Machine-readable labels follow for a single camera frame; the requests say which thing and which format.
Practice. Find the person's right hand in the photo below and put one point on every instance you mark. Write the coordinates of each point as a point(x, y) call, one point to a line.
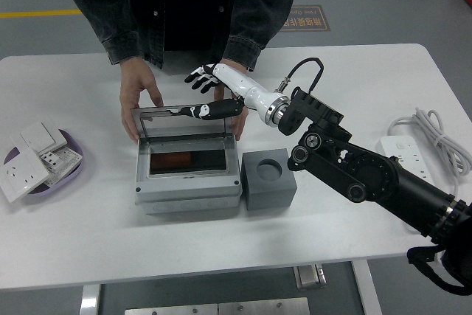
point(132, 86)

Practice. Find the person's left hand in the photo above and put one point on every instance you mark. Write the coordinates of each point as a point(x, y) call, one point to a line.
point(242, 123)

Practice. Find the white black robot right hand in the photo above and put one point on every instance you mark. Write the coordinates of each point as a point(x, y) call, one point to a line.
point(243, 86)

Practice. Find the orange cylinder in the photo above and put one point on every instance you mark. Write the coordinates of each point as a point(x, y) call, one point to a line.
point(171, 160)

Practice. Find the grey electrical box clear lid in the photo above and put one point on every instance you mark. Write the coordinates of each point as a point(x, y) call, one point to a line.
point(184, 189)

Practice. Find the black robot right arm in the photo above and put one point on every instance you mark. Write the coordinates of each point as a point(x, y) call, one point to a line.
point(380, 175)

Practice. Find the grey cube with round hole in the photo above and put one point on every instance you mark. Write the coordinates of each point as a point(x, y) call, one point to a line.
point(269, 197)

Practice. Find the person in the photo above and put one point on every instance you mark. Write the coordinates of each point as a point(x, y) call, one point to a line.
point(177, 5)

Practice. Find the dark floor sign orange text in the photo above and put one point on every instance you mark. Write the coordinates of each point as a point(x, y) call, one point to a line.
point(313, 20)

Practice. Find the white plate with small holes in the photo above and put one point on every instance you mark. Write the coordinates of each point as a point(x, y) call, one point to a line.
point(68, 162)

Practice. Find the small white socket module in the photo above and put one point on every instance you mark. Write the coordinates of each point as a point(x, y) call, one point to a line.
point(49, 160)

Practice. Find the yellow floor tape line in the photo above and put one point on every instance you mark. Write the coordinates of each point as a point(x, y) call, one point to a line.
point(37, 14)

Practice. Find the purple tray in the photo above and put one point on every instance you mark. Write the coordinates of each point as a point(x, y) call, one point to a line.
point(55, 187)

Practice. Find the white power strip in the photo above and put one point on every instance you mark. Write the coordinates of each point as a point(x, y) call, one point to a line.
point(405, 149)

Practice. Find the white table leg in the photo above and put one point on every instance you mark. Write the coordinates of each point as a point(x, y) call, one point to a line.
point(89, 302)
point(367, 289)

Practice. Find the white wall switch plate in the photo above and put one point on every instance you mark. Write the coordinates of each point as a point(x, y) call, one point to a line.
point(38, 134)

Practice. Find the white wall socket plate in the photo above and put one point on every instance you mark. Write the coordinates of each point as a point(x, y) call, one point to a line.
point(20, 178)

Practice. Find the silver metal table bracket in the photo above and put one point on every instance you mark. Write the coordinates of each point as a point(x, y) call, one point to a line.
point(309, 276)

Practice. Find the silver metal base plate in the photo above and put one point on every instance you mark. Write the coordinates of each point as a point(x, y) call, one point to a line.
point(217, 307)

